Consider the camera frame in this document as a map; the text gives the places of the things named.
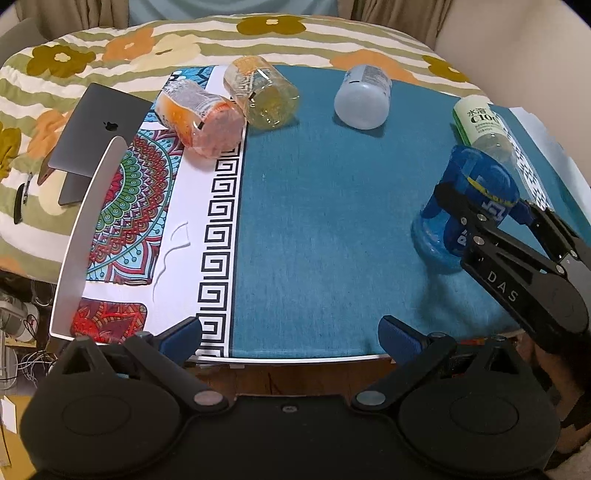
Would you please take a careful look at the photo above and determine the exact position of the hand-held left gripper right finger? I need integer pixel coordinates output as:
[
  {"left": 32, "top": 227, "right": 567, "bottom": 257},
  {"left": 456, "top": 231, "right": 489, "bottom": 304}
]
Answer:
[{"left": 352, "top": 315, "right": 533, "bottom": 414}]

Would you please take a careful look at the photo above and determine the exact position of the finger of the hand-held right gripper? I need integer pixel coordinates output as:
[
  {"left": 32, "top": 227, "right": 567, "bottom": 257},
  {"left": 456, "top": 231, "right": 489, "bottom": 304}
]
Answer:
[
  {"left": 434, "top": 183, "right": 556, "bottom": 278},
  {"left": 516, "top": 199, "right": 591, "bottom": 274}
]

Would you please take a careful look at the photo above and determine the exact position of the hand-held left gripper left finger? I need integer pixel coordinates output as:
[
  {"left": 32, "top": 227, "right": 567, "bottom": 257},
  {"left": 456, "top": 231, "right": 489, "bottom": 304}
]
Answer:
[{"left": 48, "top": 317, "right": 230, "bottom": 415}]

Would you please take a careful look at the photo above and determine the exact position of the blue plastic bottle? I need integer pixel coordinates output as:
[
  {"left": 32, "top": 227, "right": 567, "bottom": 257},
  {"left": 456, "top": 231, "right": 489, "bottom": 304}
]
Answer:
[{"left": 411, "top": 144, "right": 523, "bottom": 276}]

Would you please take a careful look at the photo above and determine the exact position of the white translucent plastic cup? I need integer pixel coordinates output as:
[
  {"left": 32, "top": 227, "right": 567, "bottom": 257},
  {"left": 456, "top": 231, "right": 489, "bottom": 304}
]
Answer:
[{"left": 333, "top": 65, "right": 393, "bottom": 130}]

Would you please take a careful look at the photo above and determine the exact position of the orange plastic cup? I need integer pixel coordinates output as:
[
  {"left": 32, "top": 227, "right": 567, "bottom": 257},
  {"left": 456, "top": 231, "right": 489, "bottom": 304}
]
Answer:
[{"left": 154, "top": 79, "right": 246, "bottom": 160}]

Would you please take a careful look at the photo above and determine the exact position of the yellow plastic cup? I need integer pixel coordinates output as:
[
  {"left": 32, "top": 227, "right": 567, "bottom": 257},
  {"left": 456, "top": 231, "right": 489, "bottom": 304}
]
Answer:
[{"left": 223, "top": 55, "right": 301, "bottom": 129}]

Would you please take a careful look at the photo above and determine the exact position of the person's right hand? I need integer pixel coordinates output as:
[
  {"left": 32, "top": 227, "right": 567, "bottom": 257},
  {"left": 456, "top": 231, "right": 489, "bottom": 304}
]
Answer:
[{"left": 526, "top": 335, "right": 589, "bottom": 430}]

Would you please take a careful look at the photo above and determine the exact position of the clear bottle with green label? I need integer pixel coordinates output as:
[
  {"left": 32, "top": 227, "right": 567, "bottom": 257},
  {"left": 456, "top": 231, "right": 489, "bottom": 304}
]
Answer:
[{"left": 452, "top": 95, "right": 532, "bottom": 186}]

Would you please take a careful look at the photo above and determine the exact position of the teal patterned tablecloth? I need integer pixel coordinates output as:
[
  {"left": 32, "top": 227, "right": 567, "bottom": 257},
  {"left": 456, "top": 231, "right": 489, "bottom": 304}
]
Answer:
[{"left": 69, "top": 65, "right": 574, "bottom": 365}]

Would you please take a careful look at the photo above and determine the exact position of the white armchair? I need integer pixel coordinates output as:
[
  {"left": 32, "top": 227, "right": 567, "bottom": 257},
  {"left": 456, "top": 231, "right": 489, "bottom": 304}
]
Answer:
[{"left": 434, "top": 0, "right": 591, "bottom": 155}]

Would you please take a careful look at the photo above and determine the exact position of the white appliance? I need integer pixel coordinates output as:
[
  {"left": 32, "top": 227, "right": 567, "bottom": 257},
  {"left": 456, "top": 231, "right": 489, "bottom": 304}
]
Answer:
[{"left": 0, "top": 295, "right": 42, "bottom": 343}]

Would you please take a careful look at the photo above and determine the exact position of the black pen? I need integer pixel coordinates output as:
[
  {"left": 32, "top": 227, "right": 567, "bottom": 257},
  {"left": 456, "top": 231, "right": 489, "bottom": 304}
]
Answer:
[{"left": 13, "top": 172, "right": 34, "bottom": 226}]

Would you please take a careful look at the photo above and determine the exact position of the beige curtain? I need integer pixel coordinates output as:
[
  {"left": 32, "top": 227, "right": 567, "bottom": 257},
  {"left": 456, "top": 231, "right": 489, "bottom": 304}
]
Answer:
[
  {"left": 339, "top": 0, "right": 459, "bottom": 29},
  {"left": 28, "top": 0, "right": 133, "bottom": 35}
]

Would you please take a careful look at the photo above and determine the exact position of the grey laptop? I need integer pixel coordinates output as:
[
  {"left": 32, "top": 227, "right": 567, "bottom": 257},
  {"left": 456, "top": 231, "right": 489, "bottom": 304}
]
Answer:
[{"left": 37, "top": 83, "right": 156, "bottom": 208}]

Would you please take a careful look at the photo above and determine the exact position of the floral striped blanket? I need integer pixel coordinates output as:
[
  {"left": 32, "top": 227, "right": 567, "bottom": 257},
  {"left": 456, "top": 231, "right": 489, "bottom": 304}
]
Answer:
[{"left": 0, "top": 14, "right": 491, "bottom": 283}]

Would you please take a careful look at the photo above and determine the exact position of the light blue cloth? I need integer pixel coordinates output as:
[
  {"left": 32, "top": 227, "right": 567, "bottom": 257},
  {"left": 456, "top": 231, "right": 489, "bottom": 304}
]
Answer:
[{"left": 129, "top": 0, "right": 341, "bottom": 26}]

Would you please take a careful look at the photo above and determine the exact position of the tangle of cables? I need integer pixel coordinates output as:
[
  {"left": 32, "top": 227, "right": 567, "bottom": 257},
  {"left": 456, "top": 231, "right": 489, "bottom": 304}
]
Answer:
[{"left": 7, "top": 344, "right": 61, "bottom": 395}]

